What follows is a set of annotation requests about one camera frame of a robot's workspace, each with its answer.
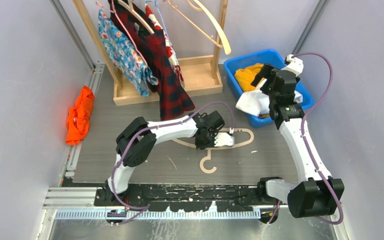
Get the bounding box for yellow skirt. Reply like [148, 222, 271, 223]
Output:
[234, 63, 264, 92]

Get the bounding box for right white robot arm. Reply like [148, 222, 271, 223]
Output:
[255, 63, 345, 220]

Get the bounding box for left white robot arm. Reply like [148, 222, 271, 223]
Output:
[106, 111, 235, 207]

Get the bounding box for beige hanger under plaid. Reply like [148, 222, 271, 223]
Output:
[117, 0, 155, 34]

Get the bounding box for blue plastic bin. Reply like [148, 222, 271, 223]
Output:
[223, 49, 315, 117]

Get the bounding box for red black plaid dress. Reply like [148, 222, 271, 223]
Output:
[110, 0, 195, 121]

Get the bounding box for wooden clothes rack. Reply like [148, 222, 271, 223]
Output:
[72, 0, 232, 106]

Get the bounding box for blue floral garment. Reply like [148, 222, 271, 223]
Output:
[98, 9, 158, 98]

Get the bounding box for red white floral garment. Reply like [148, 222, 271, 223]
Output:
[144, 3, 186, 88]

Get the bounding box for orange cloth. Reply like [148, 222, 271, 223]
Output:
[65, 85, 95, 146]

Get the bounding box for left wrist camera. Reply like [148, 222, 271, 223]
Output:
[214, 128, 235, 148]

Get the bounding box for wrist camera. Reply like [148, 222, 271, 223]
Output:
[214, 128, 235, 148]
[282, 54, 304, 77]

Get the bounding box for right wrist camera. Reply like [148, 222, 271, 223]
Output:
[282, 54, 304, 77]

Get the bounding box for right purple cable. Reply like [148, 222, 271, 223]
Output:
[266, 51, 345, 226]

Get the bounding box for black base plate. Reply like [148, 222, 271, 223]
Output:
[94, 183, 277, 213]

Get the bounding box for blue wire hanger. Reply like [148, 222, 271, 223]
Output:
[144, 0, 169, 40]

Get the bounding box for pink wire hanger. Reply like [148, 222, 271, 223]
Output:
[95, 0, 148, 65]

